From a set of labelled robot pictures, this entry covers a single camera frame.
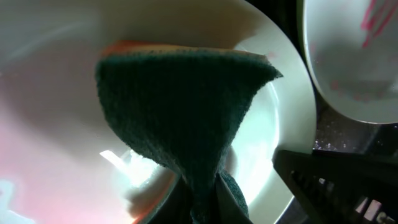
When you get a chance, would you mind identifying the round black tray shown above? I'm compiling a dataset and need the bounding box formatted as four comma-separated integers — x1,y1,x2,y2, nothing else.
254,1,397,158

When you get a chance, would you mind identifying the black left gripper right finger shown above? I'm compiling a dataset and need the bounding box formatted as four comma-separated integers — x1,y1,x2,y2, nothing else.
214,149,398,224

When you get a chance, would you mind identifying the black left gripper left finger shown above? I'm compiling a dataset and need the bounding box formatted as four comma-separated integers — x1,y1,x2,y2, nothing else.
136,175,193,224

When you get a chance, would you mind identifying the mint green plate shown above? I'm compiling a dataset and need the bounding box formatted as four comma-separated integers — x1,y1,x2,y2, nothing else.
302,0,397,124
1,0,316,223

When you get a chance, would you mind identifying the green yellow sponge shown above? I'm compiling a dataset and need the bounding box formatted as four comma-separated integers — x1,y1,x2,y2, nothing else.
95,40,281,223

